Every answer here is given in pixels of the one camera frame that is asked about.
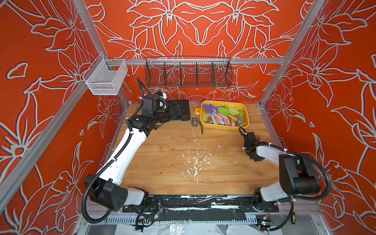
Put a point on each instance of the yellow tape roll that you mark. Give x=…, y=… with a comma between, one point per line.
x=197, y=111

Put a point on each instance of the black wire wall basket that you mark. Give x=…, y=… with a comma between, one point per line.
x=188, y=72

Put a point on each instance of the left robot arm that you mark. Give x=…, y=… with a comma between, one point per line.
x=104, y=188

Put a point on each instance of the purple shovel pink handle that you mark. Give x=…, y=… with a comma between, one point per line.
x=209, y=111

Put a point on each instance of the light green shovel wooden handle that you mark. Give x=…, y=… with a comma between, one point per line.
x=234, y=112

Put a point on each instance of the green shovel yellow handle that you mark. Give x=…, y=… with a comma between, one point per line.
x=224, y=111

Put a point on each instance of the black plastic tool case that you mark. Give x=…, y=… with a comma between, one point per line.
x=185, y=108

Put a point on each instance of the yellow black screwdriver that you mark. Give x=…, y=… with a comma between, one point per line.
x=293, y=218

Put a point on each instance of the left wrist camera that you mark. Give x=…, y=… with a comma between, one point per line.
x=153, y=102

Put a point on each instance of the yellow plastic storage box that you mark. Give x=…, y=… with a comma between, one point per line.
x=226, y=123

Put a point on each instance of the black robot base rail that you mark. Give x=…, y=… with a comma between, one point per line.
x=242, y=203

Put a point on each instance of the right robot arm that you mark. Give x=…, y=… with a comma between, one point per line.
x=300, y=176

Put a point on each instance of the clear plastic wall bin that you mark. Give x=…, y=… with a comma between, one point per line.
x=105, y=77

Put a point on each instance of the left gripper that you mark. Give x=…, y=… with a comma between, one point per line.
x=178, y=112

